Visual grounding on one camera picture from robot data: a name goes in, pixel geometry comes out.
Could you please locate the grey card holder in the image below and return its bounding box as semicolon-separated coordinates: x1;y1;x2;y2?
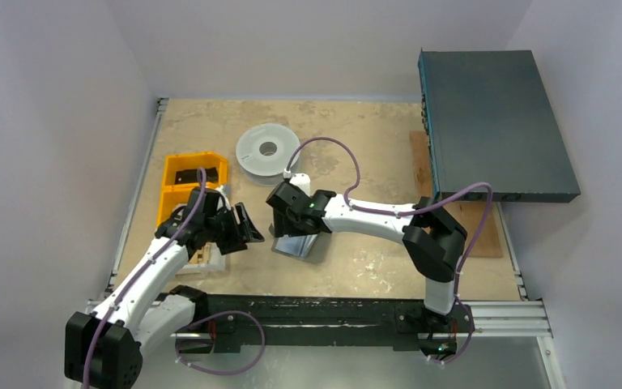
271;233;331;264

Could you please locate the white filament spool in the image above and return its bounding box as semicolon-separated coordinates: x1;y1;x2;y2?
236;123;300;187

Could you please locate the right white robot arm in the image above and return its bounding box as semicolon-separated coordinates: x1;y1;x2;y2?
266;179;467;315

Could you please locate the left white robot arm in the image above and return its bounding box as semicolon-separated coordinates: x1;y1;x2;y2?
63;186;264;388

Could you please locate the clear plastic bin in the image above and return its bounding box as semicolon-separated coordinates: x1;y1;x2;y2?
177;243;228;276

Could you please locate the wooden block in bin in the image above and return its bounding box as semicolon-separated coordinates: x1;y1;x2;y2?
188;243;211;265

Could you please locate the yellow plastic bin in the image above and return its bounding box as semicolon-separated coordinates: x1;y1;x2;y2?
155;152;229;227

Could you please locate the black item in bin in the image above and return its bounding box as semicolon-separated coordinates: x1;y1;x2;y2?
174;168;219;185

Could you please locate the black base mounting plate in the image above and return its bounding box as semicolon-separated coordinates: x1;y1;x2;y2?
177;291;475;357

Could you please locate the brown wooden board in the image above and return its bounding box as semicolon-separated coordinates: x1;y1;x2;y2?
409;130;504;258

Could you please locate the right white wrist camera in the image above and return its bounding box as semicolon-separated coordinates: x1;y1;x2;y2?
283;170;312;196

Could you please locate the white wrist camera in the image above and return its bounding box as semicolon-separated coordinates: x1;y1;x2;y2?
215;184;232;210
283;170;312;196

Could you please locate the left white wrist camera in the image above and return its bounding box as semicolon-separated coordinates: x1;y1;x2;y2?
215;184;232;210

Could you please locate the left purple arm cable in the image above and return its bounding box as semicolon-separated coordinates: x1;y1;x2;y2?
81;167;208;389

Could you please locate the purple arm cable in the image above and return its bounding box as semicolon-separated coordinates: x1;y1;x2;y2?
283;136;495;301
81;167;208;389

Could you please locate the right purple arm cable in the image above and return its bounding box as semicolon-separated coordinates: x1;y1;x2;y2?
283;136;495;301

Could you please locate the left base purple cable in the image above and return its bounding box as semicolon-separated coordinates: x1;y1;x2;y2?
174;311;266;378

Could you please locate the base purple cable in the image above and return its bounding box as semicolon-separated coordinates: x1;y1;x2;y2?
426;300;477;366
174;311;266;378

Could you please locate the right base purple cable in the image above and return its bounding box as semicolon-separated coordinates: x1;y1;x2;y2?
426;300;477;366

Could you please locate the dark grey network switch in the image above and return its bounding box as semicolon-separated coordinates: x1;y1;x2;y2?
418;50;582;203

